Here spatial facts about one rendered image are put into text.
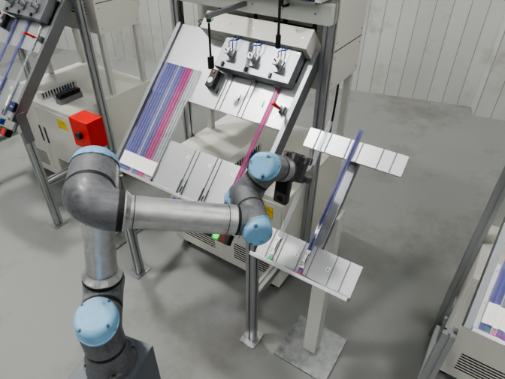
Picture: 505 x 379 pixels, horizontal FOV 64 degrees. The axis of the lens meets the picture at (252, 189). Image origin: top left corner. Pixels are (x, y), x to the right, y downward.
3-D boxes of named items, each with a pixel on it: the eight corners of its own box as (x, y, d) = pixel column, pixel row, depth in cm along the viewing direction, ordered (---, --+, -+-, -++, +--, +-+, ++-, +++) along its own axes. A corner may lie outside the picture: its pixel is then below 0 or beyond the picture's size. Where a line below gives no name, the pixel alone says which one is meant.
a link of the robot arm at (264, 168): (239, 166, 106) (261, 143, 103) (258, 168, 116) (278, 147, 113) (257, 189, 104) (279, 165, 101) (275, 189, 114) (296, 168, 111)
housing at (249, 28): (315, 68, 158) (305, 49, 145) (215, 46, 180) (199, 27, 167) (323, 50, 159) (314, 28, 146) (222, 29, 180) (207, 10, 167)
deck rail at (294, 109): (249, 228, 152) (242, 226, 146) (244, 226, 153) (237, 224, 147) (323, 59, 157) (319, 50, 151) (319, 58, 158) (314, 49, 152)
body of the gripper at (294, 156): (315, 159, 125) (300, 156, 115) (306, 186, 127) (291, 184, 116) (293, 152, 129) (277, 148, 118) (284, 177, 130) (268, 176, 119)
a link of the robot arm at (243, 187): (225, 216, 106) (253, 187, 102) (219, 190, 115) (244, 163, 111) (247, 228, 110) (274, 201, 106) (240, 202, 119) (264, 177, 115)
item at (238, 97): (285, 134, 155) (280, 129, 151) (158, 94, 184) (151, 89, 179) (318, 57, 157) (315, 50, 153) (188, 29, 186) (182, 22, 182)
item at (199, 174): (243, 222, 151) (240, 221, 148) (119, 167, 179) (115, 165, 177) (264, 176, 152) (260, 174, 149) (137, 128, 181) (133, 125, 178)
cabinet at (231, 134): (278, 295, 211) (284, 202, 174) (176, 243, 241) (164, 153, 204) (331, 225, 254) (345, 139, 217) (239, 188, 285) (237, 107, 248)
